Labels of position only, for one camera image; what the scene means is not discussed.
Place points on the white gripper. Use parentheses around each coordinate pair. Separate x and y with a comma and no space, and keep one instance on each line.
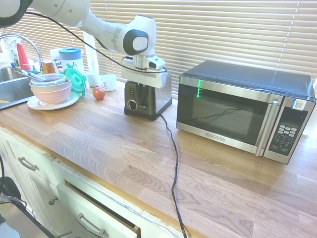
(146,78)

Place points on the stainless steel two-slot toaster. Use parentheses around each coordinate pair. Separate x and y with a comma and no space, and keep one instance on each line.
(161,99)

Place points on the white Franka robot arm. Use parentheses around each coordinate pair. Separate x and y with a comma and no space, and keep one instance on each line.
(99,27)

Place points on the white mug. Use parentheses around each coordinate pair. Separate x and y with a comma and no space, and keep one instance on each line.
(110,82)

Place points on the red apple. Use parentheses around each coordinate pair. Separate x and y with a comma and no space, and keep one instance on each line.
(99,93)

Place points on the small white cup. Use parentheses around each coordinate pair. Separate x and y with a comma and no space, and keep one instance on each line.
(92,78)

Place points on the green plastic container lid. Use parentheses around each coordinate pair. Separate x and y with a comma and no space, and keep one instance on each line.
(75,79)

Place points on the white plate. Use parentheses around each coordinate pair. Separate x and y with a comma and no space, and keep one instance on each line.
(71,100)

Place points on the wipes canister blue lid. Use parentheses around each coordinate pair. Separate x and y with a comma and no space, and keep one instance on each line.
(70,60)

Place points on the black stainless microwave oven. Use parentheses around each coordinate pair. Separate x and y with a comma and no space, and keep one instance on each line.
(223,114)

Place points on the pink bowl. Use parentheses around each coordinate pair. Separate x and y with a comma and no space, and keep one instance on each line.
(52,97)

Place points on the clear plastic bowl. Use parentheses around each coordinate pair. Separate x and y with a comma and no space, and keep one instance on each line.
(53,78)

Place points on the wide beige window blind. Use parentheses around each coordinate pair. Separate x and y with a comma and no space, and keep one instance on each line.
(210,32)

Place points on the white paper package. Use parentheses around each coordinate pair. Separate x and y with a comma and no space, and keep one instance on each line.
(55,59)

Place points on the orange box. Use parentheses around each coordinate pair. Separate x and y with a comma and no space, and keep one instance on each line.
(48,67)

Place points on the beige blind over sink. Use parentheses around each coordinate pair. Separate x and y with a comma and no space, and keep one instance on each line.
(49,37)

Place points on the metal spoon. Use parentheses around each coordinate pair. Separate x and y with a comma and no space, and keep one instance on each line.
(32,75)

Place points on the chrome kitchen faucet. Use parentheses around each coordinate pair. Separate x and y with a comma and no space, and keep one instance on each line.
(29,42)

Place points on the red bottle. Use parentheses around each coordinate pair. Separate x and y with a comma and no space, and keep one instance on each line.
(22,57)

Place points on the open white drawer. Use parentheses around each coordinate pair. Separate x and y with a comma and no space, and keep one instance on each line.
(94,213)

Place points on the stainless steel sink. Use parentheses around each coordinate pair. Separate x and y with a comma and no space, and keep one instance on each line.
(12,89)

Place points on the clear spray bottle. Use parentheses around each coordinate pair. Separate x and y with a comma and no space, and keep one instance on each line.
(13,53)

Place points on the round metal cabinet knob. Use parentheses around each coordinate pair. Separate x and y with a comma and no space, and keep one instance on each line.
(52,200)

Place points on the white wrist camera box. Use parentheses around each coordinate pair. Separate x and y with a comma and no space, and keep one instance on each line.
(156,64)

